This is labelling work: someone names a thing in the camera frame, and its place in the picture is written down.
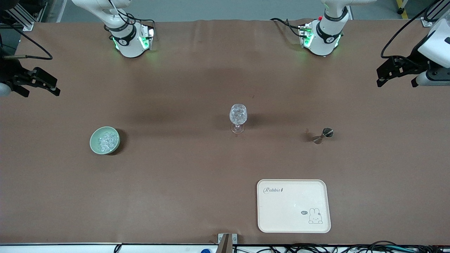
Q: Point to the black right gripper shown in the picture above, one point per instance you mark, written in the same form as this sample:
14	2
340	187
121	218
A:
9	72

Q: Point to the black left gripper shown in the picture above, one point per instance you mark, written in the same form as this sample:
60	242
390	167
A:
413	66

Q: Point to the steel double jigger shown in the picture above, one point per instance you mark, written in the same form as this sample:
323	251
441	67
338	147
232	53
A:
327	133

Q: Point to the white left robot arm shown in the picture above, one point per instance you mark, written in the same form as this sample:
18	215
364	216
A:
325	38

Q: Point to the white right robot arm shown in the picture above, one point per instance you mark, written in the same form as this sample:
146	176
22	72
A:
130	45

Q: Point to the heap of clear ice cubes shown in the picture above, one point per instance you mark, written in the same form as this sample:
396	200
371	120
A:
107	141

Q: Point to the clear cut wine glass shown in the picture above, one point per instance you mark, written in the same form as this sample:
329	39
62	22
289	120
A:
238	114

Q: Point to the mint green bowl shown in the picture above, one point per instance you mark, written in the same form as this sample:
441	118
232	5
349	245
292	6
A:
94	146

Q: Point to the base connector box green light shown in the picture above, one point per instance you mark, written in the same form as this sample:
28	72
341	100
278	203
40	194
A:
306	35
147	37

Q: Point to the brown table mat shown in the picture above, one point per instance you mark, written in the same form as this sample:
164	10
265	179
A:
175	182

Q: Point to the cream rabbit print tray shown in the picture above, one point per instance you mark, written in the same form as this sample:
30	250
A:
281	211

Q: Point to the aluminium frame profile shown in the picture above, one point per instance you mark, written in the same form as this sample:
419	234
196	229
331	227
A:
21	21
427	23

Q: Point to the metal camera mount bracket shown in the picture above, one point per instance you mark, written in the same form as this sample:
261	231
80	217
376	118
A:
221	237

